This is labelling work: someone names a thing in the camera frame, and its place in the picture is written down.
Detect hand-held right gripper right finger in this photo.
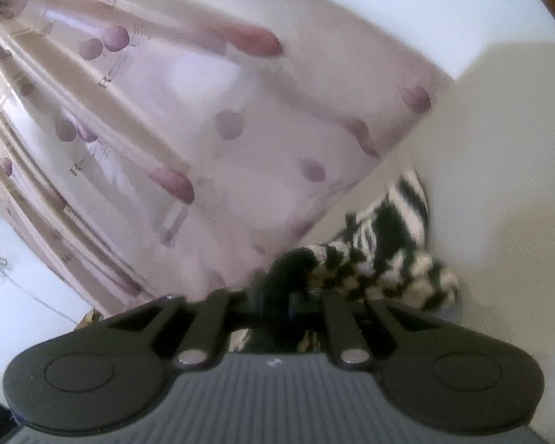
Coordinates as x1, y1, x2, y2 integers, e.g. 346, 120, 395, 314
289, 289, 445, 371

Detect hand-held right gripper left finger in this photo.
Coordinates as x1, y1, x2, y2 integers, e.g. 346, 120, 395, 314
102, 287, 278, 373

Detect black and white striped knitwear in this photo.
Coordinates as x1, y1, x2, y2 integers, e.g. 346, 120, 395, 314
231, 166, 461, 354

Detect sheer leaf print curtain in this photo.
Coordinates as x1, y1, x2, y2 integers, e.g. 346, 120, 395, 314
0, 0, 458, 321

